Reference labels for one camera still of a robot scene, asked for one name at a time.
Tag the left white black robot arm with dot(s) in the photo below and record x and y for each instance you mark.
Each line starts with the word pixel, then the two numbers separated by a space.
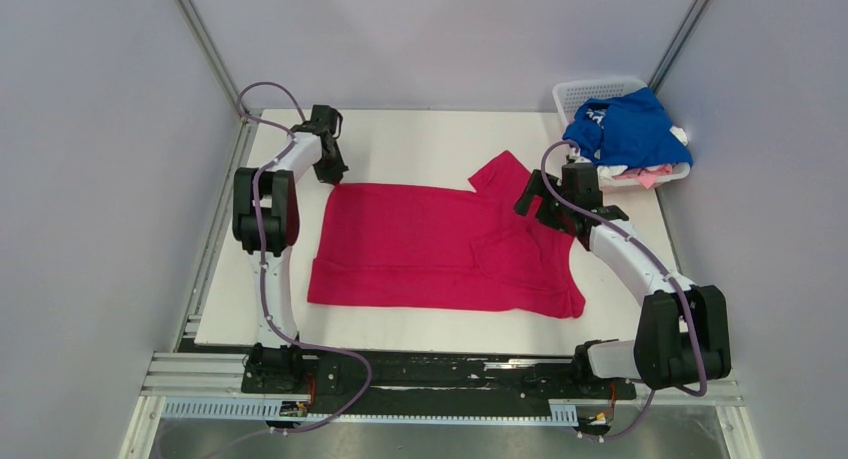
pixel 266 223

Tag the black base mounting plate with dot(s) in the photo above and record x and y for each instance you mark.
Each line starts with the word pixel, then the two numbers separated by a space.
pixel 380 381

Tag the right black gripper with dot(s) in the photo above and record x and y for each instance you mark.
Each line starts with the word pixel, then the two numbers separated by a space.
pixel 535 187

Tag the white plastic laundry basket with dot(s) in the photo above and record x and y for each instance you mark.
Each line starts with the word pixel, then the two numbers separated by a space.
pixel 569 96

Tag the aluminium frame rail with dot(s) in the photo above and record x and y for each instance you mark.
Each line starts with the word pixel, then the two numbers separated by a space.
pixel 219 375

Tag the blue t shirt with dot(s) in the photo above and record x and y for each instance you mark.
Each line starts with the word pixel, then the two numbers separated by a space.
pixel 633 130

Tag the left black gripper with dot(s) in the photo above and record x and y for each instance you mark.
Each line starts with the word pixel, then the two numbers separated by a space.
pixel 334 176

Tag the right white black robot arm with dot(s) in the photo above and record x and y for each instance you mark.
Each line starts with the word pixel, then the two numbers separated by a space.
pixel 682 337

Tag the pink garment in basket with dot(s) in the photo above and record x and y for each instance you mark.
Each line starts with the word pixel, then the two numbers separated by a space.
pixel 646 177

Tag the magenta t shirt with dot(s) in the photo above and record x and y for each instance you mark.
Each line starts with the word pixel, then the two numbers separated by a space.
pixel 393 245

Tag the white slotted cable duct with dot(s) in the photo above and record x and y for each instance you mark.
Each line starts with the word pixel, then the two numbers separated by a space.
pixel 281 411

